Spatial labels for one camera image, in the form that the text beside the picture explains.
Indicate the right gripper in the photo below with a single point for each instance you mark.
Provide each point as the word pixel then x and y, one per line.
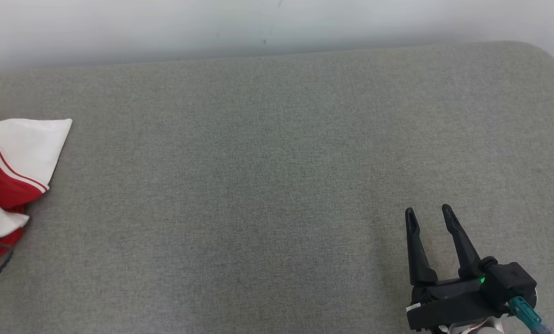
pixel 448 304

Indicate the red white striped garment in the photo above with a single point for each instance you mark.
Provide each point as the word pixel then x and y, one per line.
pixel 12 153

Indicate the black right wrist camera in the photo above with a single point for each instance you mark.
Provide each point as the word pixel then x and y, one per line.
pixel 513 278

